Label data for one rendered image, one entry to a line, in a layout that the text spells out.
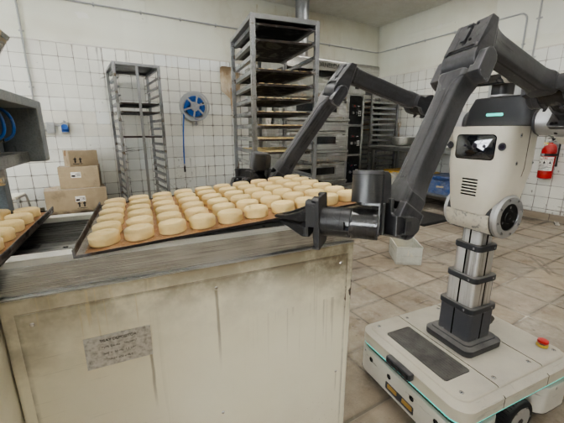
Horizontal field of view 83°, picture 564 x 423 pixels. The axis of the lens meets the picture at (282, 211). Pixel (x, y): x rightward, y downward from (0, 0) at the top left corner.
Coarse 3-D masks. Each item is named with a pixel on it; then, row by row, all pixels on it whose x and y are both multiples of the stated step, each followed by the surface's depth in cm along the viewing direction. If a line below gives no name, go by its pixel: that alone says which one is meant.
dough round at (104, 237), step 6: (108, 228) 58; (114, 228) 57; (90, 234) 55; (96, 234) 55; (102, 234) 55; (108, 234) 54; (114, 234) 55; (90, 240) 54; (96, 240) 53; (102, 240) 54; (108, 240) 54; (114, 240) 55; (90, 246) 54; (96, 246) 54; (102, 246) 54
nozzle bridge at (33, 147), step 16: (0, 96) 61; (16, 96) 69; (0, 112) 81; (16, 112) 82; (32, 112) 84; (0, 128) 82; (16, 128) 83; (32, 128) 84; (0, 144) 81; (16, 144) 84; (32, 144) 85; (0, 160) 66; (16, 160) 75; (32, 160) 86; (0, 192) 85; (0, 208) 86
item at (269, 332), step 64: (256, 256) 68; (320, 256) 74; (64, 320) 54; (128, 320) 59; (192, 320) 64; (256, 320) 70; (320, 320) 78; (64, 384) 56; (128, 384) 61; (192, 384) 67; (256, 384) 74; (320, 384) 83
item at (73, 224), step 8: (56, 216) 77; (64, 216) 77; (72, 216) 77; (80, 216) 78; (88, 216) 78; (48, 224) 75; (56, 224) 76; (64, 224) 77; (72, 224) 78; (80, 224) 78; (40, 232) 75; (48, 232) 76; (56, 232) 77; (64, 232) 77; (72, 232) 78; (80, 232) 79; (32, 240) 75; (40, 240) 76; (48, 240) 76; (56, 240) 77; (64, 240) 78
